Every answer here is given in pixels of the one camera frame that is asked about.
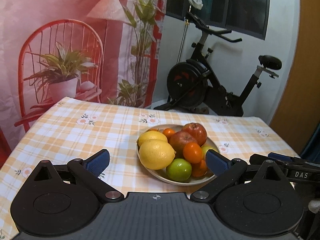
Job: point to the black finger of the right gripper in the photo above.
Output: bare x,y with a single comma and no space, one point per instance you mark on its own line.
294,168

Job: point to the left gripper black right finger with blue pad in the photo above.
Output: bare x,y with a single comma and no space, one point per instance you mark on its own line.
230,173

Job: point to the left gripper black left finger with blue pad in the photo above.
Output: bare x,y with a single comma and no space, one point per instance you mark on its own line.
75,182

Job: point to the green apple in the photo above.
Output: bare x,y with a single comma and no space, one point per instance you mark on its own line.
207,147
179,170

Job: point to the dark red apple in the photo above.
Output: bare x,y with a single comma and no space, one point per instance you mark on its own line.
178,140

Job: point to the yellow lemon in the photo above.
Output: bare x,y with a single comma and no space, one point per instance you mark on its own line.
156,154
151,135

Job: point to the small mandarin orange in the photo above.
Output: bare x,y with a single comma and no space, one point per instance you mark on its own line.
168,132

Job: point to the large orange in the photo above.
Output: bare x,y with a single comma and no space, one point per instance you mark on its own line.
199,169

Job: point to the gloved hand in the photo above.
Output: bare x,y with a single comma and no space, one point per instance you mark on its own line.
314,205

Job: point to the plaid floral tablecloth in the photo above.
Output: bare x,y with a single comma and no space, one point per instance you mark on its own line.
77,129

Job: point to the black exercise bike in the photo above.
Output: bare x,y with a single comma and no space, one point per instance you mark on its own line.
193,86

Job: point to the pink printed backdrop curtain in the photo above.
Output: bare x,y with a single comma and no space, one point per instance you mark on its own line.
103,51

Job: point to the dark window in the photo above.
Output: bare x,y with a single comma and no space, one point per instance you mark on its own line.
245,16

